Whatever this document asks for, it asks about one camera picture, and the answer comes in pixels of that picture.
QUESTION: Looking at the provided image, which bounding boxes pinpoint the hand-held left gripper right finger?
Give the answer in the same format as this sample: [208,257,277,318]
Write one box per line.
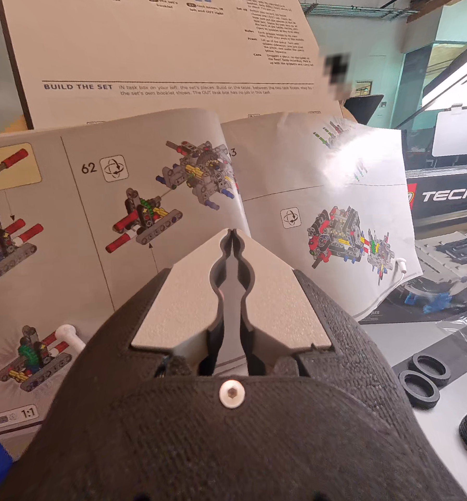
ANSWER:
[232,228,333,370]

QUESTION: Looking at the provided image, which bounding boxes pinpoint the white diffuser panel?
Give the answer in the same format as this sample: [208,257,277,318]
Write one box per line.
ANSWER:
[431,106,467,158]

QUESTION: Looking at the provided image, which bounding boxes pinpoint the lego instruction booklet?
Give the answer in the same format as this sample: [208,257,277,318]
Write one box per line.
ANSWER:
[0,108,424,441]

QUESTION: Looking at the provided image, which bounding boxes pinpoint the white book stand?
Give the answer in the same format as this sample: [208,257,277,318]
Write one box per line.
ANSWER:
[55,256,408,353]

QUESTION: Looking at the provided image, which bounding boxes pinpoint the black lego set box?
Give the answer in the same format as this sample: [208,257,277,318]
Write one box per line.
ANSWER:
[359,166,467,325]

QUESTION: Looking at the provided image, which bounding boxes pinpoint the black square panel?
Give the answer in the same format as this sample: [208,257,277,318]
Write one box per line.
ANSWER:
[343,94,385,126]

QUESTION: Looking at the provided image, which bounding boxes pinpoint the white task instruction card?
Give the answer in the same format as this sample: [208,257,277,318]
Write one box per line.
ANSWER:
[0,0,345,130]

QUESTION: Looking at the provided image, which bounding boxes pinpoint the bright studio light panel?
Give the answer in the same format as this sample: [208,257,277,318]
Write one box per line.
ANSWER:
[421,37,467,114]

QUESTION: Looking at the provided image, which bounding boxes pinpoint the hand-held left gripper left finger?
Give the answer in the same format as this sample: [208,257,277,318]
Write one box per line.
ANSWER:
[130,228,233,374]

